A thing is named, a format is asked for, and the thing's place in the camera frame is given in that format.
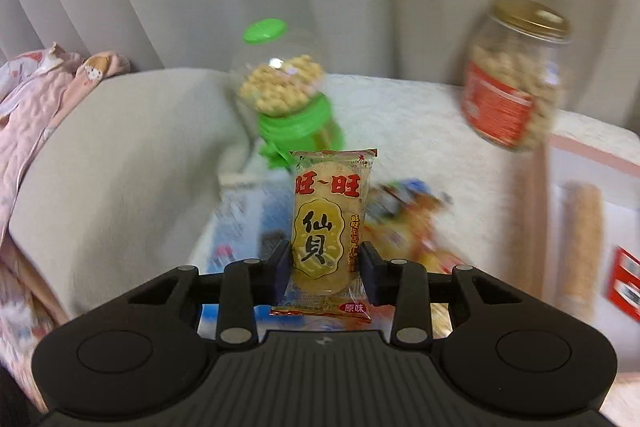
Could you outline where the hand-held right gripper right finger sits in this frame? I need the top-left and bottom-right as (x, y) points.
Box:
(359, 241), (526, 350)

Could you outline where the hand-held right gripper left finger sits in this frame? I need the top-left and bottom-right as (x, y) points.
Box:
(127, 241), (293, 349)

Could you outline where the yellow rice cracker packet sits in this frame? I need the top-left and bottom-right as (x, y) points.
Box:
(270, 148), (379, 324)

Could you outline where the pink cardboard box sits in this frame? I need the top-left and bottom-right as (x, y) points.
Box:
(542, 129), (640, 324)

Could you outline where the yellow panda snack packet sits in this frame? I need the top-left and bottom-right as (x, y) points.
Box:
(367, 199), (476, 339)

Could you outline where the blue orange snack packet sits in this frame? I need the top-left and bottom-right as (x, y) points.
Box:
(375, 178), (453, 218)

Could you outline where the green candy dispenser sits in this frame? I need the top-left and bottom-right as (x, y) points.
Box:
(231, 19), (347, 172)

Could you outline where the beige cushion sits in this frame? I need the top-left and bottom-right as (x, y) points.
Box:
(10, 67), (251, 324)

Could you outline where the glass jar with gold lid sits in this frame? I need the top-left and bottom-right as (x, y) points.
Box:
(461, 0), (573, 152)

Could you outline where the red snack packet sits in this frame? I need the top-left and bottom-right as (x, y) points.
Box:
(606, 246), (640, 323)

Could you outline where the pink printed quilt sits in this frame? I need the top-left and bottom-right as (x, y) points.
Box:
(0, 42), (132, 388)

